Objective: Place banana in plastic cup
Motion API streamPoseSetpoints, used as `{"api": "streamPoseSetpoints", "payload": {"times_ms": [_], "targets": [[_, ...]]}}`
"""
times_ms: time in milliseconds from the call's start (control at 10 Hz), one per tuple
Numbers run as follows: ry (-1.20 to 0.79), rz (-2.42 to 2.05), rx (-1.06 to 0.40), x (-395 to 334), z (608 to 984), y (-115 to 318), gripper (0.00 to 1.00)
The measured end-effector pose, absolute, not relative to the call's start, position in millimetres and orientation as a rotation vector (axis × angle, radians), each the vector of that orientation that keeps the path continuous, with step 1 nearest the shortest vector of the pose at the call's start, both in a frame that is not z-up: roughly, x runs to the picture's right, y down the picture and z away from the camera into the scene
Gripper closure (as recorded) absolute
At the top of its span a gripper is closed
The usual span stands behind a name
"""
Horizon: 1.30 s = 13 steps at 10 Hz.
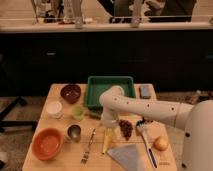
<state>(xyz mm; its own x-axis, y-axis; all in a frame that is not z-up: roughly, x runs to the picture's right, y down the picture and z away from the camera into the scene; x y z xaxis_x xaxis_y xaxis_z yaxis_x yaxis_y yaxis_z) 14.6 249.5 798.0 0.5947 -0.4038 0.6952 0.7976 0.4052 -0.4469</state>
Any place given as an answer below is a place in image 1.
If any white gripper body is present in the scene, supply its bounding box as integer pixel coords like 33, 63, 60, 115
101, 110, 119, 128

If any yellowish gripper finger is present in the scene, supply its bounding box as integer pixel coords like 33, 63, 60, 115
105, 128, 115, 137

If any yellow banana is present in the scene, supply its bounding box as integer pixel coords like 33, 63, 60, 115
102, 134, 112, 154

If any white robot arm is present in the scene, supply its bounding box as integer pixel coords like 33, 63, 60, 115
99, 86, 213, 171

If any green plastic cup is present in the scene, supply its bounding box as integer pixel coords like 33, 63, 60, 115
72, 106, 84, 121

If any metal cup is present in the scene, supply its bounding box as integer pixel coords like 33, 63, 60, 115
67, 125, 81, 143

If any white plastic cup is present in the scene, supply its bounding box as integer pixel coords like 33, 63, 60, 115
46, 101, 63, 119

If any green chili pepper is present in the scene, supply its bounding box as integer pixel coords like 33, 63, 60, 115
90, 112, 101, 120

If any bunch of dark grapes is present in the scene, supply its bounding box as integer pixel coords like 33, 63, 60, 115
119, 120, 133, 140

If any grey blue cloth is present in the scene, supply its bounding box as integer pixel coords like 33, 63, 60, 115
107, 144, 145, 171

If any green plastic tray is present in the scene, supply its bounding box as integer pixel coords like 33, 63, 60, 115
84, 76, 136, 110

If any silver fork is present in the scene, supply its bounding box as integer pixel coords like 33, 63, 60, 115
81, 128, 96, 164

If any blue grey sponge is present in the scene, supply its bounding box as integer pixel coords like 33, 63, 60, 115
139, 84, 151, 99

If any dark red bowl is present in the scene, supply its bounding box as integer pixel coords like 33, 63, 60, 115
60, 84, 81, 104

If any yellow onion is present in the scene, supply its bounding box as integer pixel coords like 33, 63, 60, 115
153, 136, 169, 151

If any orange bowl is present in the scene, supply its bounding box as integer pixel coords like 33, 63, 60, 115
32, 128, 64, 161

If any black office chair base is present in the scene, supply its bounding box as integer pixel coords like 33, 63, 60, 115
0, 96, 37, 133

